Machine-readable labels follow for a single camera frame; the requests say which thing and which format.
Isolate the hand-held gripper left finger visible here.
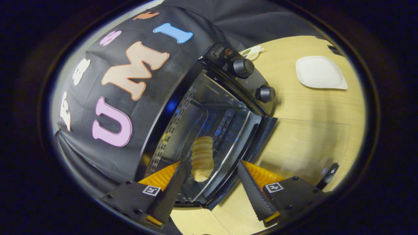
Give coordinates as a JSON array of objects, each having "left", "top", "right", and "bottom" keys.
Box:
[{"left": 100, "top": 161, "right": 191, "bottom": 229}]

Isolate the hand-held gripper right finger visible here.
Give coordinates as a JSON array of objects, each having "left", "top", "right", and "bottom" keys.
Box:
[{"left": 237, "top": 159, "right": 330, "bottom": 228}]

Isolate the pale twisted bread roll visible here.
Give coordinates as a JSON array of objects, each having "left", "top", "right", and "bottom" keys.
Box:
[{"left": 191, "top": 136, "right": 215, "bottom": 182}]

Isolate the black toaster oven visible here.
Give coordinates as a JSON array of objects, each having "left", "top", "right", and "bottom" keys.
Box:
[{"left": 136, "top": 42, "right": 351, "bottom": 211}]

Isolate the black backdrop cloth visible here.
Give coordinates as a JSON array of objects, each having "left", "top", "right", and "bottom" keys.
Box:
[{"left": 52, "top": 0, "right": 327, "bottom": 199}]

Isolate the white rectangular plate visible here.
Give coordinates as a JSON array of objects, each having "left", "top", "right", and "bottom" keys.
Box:
[{"left": 296, "top": 55, "right": 348, "bottom": 90}]

